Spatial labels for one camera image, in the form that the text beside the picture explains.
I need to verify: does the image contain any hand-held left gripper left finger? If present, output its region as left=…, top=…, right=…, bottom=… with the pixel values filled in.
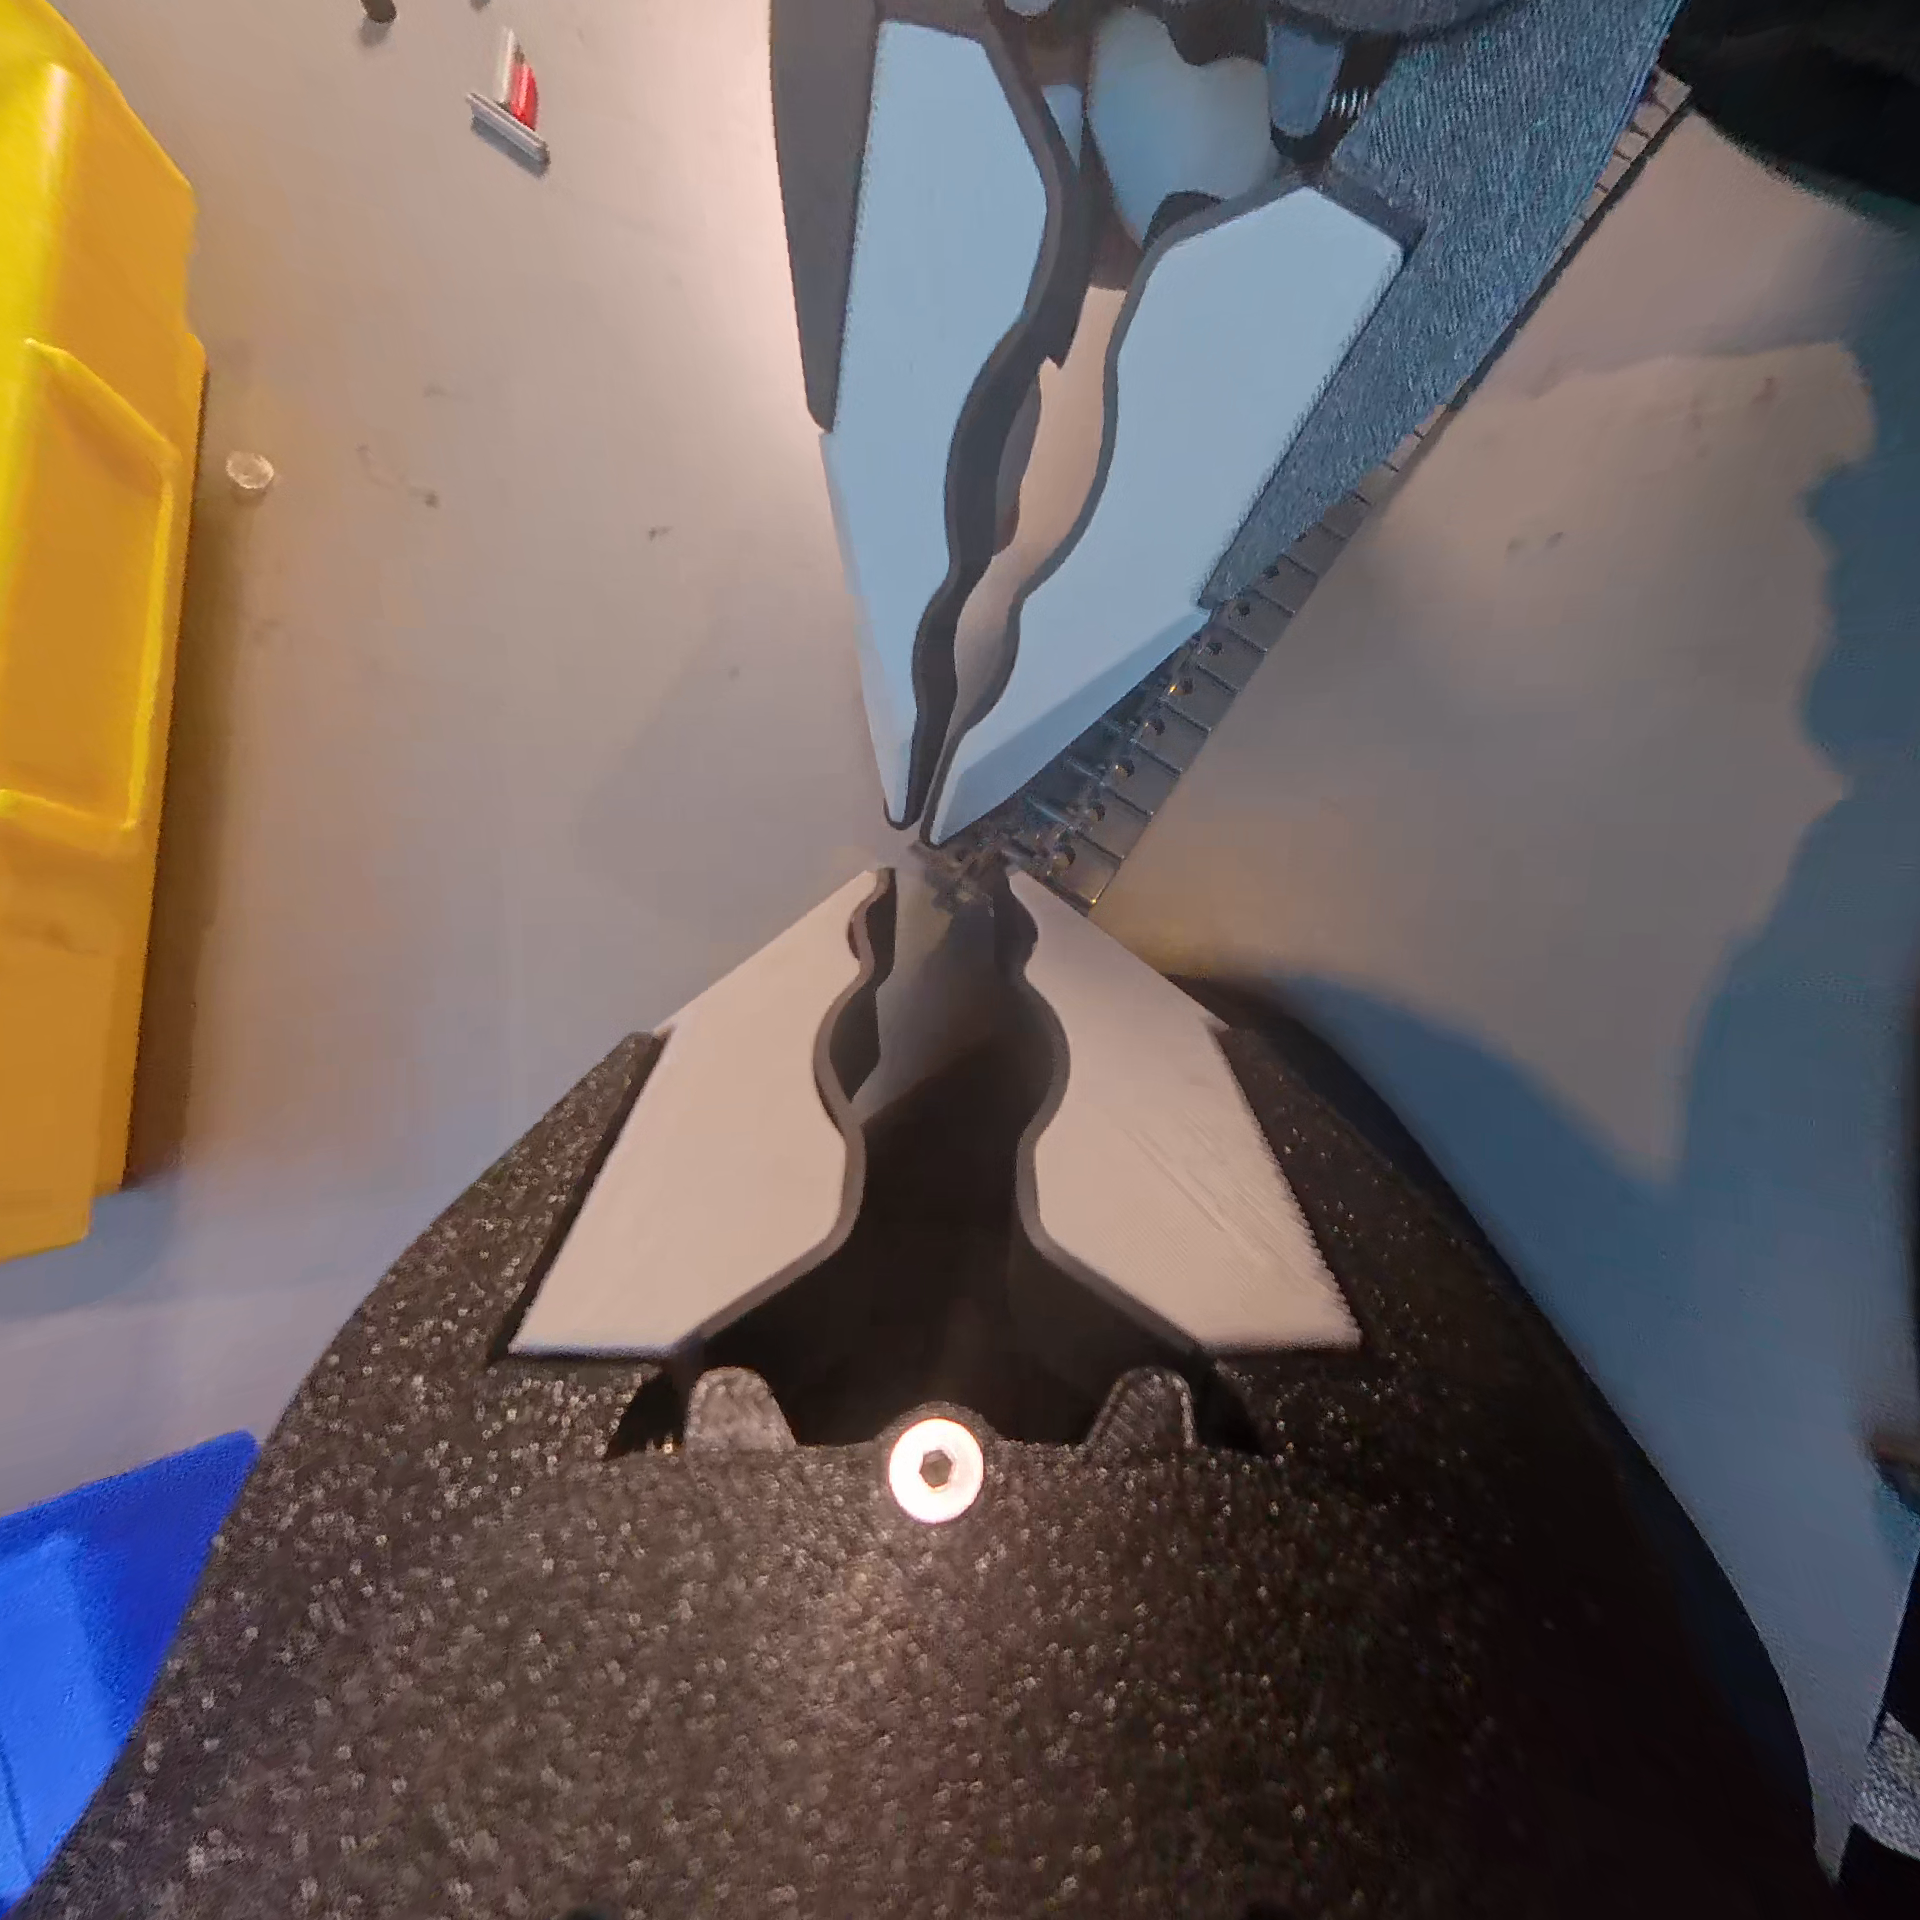
left=502, top=870, right=902, bottom=1362

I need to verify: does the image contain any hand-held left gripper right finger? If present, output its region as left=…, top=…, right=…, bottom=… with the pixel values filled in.
left=1005, top=870, right=1361, bottom=1357

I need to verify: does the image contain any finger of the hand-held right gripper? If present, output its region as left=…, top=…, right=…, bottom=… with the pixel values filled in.
left=816, top=29, right=1100, bottom=833
left=918, top=165, right=1416, bottom=851

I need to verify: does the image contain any grey toy track chain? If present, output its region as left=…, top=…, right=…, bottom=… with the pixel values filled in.
left=1005, top=60, right=1699, bottom=908

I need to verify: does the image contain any pile of small brick pins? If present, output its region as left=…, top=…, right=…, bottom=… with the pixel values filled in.
left=354, top=0, right=559, bottom=169

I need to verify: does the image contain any blue storage bin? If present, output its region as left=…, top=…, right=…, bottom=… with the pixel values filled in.
left=0, top=1432, right=265, bottom=1897

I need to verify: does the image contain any yellow storage bin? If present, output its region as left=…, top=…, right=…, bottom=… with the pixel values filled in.
left=0, top=54, right=212, bottom=1262

